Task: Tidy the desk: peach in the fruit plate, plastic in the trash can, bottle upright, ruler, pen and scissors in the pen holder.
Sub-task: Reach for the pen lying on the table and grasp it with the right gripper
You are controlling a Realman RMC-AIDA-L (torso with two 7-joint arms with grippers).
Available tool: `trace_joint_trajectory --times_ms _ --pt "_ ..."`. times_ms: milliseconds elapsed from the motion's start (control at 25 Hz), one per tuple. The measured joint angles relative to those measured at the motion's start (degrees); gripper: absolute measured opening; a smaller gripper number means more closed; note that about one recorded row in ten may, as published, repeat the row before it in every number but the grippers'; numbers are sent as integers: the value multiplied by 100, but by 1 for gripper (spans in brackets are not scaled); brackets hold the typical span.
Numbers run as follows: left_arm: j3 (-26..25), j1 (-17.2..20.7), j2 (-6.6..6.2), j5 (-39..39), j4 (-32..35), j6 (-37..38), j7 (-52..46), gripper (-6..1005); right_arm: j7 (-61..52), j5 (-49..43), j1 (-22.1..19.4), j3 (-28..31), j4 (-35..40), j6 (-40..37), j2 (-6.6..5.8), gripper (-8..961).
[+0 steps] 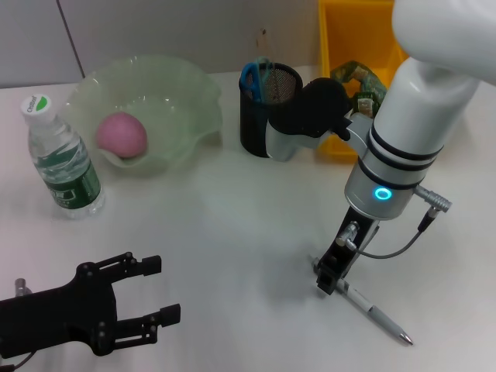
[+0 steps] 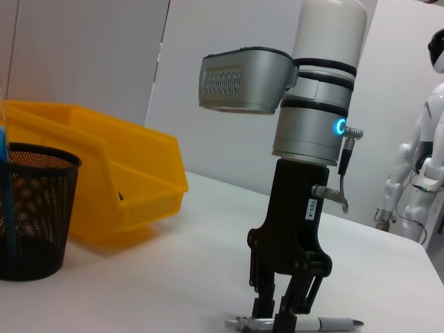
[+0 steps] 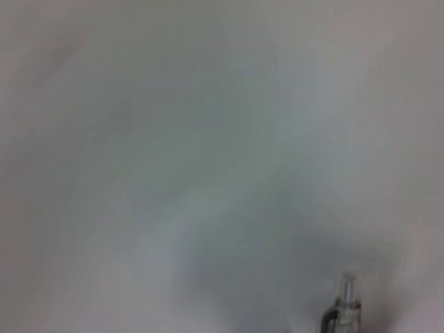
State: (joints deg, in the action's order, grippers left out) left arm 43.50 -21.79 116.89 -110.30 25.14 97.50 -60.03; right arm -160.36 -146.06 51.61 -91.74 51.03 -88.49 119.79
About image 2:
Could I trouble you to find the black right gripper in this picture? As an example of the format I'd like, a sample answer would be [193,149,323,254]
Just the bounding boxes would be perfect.
[246,160,333,333]

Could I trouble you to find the silver grey ballpoint pen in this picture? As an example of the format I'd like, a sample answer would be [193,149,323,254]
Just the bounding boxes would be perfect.
[224,316,365,332]

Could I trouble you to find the blue scissors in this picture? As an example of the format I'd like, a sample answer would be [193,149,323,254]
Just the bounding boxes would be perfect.
[0,126,17,257]

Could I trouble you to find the clear plastic ruler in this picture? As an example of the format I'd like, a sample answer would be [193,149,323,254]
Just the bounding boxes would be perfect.
[0,88,8,130]

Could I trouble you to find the black mesh pen cup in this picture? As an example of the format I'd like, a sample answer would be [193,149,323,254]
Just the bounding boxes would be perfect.
[0,142,83,282]

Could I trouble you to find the yellow plastic storage bin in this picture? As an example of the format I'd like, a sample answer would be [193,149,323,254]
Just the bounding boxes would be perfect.
[3,100,190,249]

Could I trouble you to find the white humanoid robot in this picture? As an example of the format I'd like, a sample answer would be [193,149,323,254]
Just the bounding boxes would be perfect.
[374,29,444,244]

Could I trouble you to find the right gripper cable with plug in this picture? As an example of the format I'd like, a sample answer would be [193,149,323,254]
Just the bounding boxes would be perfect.
[310,126,365,213]

